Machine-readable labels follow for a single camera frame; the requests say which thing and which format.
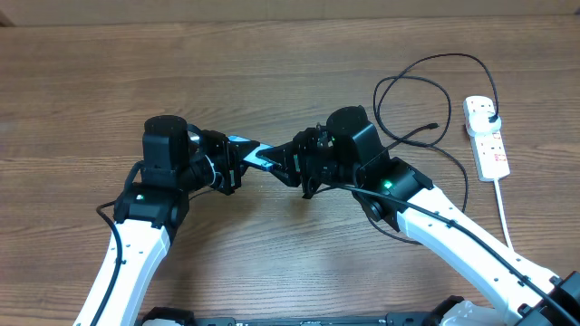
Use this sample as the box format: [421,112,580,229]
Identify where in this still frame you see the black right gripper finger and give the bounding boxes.
[271,168,302,187]
[256,141,296,170]

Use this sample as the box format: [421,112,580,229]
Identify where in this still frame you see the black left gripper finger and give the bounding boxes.
[233,159,248,186]
[228,135,261,158]

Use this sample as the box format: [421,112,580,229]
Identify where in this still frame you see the Samsung Galaxy smartphone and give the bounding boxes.
[242,142,274,172]

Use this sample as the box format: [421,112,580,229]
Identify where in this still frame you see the black USB charging cable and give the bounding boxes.
[362,53,501,246]

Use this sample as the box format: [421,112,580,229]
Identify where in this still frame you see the white power extension strip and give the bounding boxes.
[463,96,510,182]

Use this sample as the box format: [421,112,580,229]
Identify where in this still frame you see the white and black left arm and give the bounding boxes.
[75,115,264,325]

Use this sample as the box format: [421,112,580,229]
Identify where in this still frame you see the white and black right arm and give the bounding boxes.
[257,106,579,325]

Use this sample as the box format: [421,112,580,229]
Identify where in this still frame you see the white charger plug adapter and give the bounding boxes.
[466,111,502,137]

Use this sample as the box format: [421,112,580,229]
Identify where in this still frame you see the white power strip cord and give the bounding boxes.
[492,178,516,251]

